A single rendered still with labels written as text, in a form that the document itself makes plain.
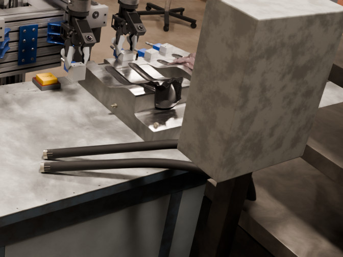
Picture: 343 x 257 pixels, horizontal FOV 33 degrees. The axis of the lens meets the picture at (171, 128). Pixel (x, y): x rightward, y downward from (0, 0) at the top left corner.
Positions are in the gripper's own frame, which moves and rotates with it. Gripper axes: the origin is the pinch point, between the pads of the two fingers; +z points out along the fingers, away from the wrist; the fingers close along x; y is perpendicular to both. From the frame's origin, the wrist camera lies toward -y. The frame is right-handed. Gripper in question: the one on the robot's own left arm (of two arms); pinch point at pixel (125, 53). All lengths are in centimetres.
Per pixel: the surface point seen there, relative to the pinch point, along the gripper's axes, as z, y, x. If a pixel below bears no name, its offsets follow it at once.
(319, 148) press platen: -13, -97, 0
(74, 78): -0.2, -14.6, 30.8
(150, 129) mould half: 6, -46, 19
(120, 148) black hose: 4, -54, 37
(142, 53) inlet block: 5.1, 7.4, -14.4
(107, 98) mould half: 7.5, -19.3, 19.1
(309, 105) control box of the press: -31, -101, 17
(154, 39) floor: 91, 196, -172
